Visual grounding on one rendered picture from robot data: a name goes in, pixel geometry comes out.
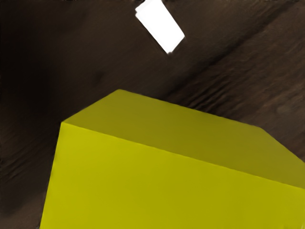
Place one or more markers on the yellow block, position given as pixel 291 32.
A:
pixel 166 171

